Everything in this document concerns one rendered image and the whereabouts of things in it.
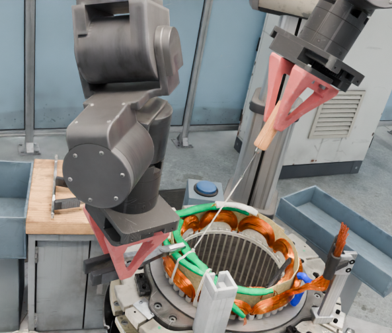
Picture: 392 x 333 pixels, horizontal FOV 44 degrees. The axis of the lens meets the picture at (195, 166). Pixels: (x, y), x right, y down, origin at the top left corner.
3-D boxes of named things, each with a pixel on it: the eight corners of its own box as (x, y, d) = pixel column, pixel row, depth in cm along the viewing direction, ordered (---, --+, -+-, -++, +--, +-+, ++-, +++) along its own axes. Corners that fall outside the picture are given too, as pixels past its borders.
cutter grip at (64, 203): (54, 210, 76) (55, 202, 75) (53, 207, 77) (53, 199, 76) (80, 207, 78) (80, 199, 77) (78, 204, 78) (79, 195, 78)
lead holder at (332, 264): (325, 281, 56) (334, 258, 54) (308, 257, 59) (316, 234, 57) (352, 278, 57) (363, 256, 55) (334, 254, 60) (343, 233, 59)
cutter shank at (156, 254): (126, 273, 54) (127, 269, 54) (122, 269, 54) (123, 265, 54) (167, 254, 58) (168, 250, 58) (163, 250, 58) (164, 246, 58)
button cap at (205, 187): (216, 195, 96) (217, 191, 95) (196, 193, 95) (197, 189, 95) (215, 184, 99) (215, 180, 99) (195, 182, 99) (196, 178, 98)
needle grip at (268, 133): (259, 149, 57) (286, 104, 55) (250, 142, 58) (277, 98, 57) (268, 152, 58) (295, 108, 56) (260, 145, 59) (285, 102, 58)
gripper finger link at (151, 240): (106, 301, 51) (115, 231, 46) (78, 258, 55) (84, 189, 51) (162, 282, 55) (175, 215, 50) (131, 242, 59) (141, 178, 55)
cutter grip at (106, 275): (92, 287, 52) (93, 276, 51) (88, 282, 53) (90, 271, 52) (125, 277, 54) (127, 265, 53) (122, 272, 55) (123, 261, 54)
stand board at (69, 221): (25, 234, 76) (25, 222, 75) (34, 169, 91) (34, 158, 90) (153, 235, 81) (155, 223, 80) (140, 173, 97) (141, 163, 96)
